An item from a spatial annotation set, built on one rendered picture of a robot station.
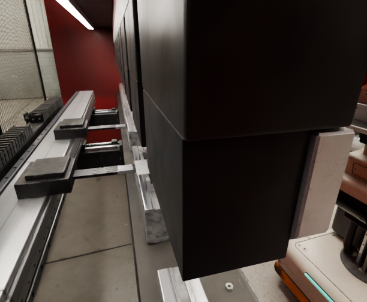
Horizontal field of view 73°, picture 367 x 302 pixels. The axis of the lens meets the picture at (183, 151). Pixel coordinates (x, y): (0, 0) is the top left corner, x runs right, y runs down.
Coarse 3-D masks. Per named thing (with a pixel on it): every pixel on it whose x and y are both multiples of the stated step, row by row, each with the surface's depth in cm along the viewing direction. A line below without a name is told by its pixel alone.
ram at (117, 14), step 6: (114, 0) 82; (120, 0) 45; (126, 0) 31; (114, 6) 89; (120, 6) 47; (126, 6) 33; (114, 12) 98; (120, 12) 50; (114, 18) 109; (120, 18) 52; (114, 24) 124; (120, 24) 56; (114, 30) 139; (114, 36) 162; (114, 42) 198
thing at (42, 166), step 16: (48, 160) 61; (64, 160) 61; (32, 176) 54; (48, 176) 55; (64, 176) 56; (80, 176) 60; (96, 176) 61; (16, 192) 53; (32, 192) 54; (48, 192) 55; (64, 192) 56
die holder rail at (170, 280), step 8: (160, 272) 38; (168, 272) 38; (176, 272) 38; (160, 280) 37; (168, 280) 37; (176, 280) 37; (192, 280) 37; (160, 288) 36; (168, 288) 36; (176, 288) 36; (184, 288) 36; (192, 288) 36; (200, 288) 36; (168, 296) 34; (176, 296) 34; (184, 296) 35; (192, 296) 34; (200, 296) 34
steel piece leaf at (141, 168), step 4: (140, 160) 69; (144, 160) 69; (136, 164) 66; (140, 164) 66; (144, 164) 66; (136, 168) 64; (140, 168) 64; (144, 168) 64; (136, 172) 62; (140, 172) 62; (144, 172) 62; (148, 172) 62
